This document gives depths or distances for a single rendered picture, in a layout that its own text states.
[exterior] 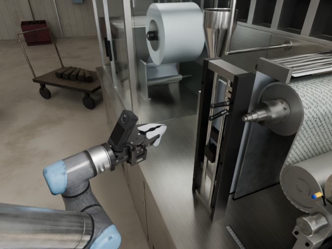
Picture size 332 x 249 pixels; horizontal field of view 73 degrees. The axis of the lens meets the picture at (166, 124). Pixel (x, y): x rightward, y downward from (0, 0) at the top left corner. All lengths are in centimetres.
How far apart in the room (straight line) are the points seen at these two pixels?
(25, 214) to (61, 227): 7
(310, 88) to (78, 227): 62
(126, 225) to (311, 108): 164
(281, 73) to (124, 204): 174
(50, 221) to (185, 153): 77
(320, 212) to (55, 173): 61
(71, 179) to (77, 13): 850
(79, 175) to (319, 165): 60
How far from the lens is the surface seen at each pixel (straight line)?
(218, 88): 68
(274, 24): 112
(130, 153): 65
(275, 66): 62
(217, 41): 99
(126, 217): 201
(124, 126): 60
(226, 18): 96
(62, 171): 59
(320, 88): 68
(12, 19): 942
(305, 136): 67
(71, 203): 65
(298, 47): 104
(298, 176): 69
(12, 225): 46
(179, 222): 87
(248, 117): 59
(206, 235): 86
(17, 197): 249
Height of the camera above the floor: 162
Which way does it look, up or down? 32 degrees down
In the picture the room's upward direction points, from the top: straight up
